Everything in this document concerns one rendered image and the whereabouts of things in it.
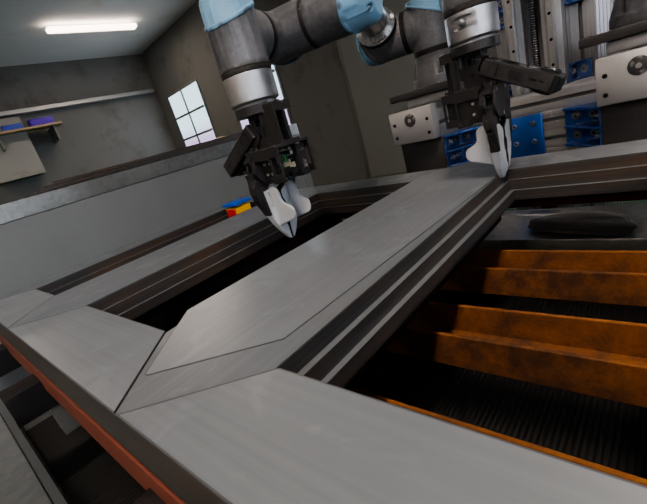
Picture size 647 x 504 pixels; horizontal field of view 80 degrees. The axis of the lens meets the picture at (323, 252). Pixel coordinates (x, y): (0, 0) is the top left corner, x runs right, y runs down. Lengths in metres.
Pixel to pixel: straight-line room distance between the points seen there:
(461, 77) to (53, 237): 0.97
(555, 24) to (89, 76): 8.12
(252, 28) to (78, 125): 7.90
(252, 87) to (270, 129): 0.06
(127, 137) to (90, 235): 7.51
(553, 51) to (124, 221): 1.21
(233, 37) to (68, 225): 0.72
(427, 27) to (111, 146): 7.65
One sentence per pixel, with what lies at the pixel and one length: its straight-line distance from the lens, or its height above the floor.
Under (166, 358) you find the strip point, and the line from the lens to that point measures 0.39.
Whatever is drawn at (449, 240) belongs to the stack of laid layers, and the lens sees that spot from 0.52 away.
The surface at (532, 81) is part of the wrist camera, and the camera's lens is 0.66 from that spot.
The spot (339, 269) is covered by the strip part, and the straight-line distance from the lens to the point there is 0.44.
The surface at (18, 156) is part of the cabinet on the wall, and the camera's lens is 7.85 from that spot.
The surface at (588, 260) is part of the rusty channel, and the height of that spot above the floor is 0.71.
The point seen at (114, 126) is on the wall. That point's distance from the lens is 8.62.
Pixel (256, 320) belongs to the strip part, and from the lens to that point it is 0.39.
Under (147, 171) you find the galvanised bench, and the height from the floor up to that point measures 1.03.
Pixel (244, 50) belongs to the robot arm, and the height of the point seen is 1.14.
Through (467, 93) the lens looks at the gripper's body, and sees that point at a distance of 0.68.
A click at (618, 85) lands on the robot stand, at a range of 0.99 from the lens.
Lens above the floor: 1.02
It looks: 18 degrees down
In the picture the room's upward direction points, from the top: 16 degrees counter-clockwise
